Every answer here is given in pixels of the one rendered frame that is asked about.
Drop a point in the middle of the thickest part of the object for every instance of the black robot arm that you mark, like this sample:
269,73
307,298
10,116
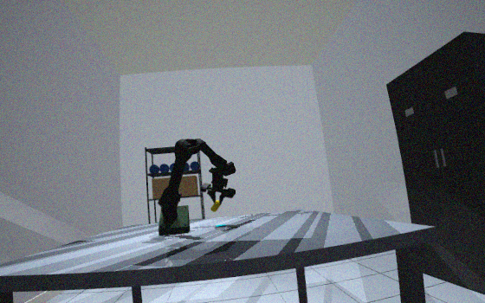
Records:
184,148

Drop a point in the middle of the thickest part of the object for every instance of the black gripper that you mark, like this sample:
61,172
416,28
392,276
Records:
217,186

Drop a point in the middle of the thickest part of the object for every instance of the yellow cylinder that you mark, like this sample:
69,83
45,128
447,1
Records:
215,206

